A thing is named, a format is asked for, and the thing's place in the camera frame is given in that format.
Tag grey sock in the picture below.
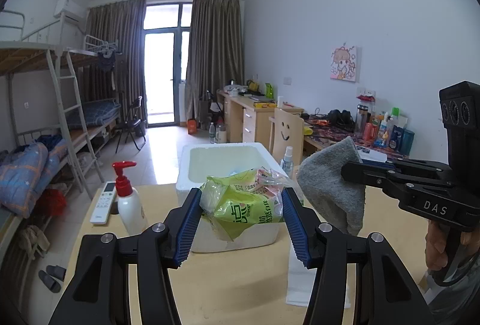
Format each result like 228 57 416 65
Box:
297 137 365 236

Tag white paper towel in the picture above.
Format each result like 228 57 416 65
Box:
285 238 352 309

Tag green tissue pack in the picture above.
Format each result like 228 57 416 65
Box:
199 167 304 241

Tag blue face mask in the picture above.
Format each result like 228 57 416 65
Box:
229 170 244 176

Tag right hand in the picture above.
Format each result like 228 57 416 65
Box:
424 221 480 273

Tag white printed paper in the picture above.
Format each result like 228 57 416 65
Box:
356 145 387 162

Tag black slippers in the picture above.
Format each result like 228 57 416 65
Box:
38 265 67 293

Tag white remote control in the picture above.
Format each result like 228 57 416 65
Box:
89 181 116 226

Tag white lotion pump bottle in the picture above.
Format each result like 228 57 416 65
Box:
112 161 147 236

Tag blue spray bottle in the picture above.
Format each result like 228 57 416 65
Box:
281 146 295 178

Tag wooden smiley chair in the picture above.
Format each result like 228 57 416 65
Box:
269 108 304 167

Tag blue plaid quilt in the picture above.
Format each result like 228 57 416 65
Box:
1 136 68 218

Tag wooden desk with drawers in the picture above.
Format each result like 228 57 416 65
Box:
217 90 305 146

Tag white styrofoam box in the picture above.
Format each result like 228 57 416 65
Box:
176 143 292 254

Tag metal bunk bed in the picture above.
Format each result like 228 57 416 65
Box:
0 9 123 247

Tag black folding chair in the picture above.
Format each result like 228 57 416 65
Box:
114 96 146 152

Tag right brown curtain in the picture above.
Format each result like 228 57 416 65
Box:
185 0 245 122

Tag brown curtain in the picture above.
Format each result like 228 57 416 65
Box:
185 0 245 122
81 0 146 118

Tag left brown curtain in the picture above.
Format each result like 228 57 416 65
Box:
81 0 146 118

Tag glass balcony door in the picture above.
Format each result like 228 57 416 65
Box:
143 2 192 128

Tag white air conditioner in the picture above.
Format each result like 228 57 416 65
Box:
54 0 87 22

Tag anime wall picture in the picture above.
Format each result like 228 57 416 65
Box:
329 43 357 83

